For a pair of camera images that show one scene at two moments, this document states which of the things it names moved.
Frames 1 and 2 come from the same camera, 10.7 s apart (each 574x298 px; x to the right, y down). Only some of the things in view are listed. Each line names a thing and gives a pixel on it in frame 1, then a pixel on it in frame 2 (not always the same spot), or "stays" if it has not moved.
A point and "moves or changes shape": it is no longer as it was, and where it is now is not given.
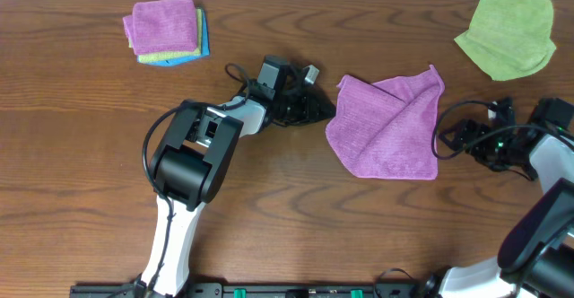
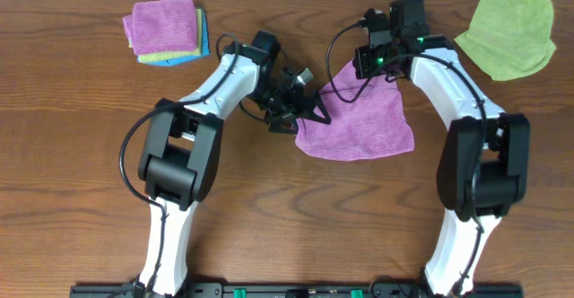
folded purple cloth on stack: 162,26 stays
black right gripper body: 497,153 -> 374,63
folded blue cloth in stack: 205,48 stays
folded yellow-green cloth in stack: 196,51 stays
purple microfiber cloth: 387,128 moves or changes shape
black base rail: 259,290 stays
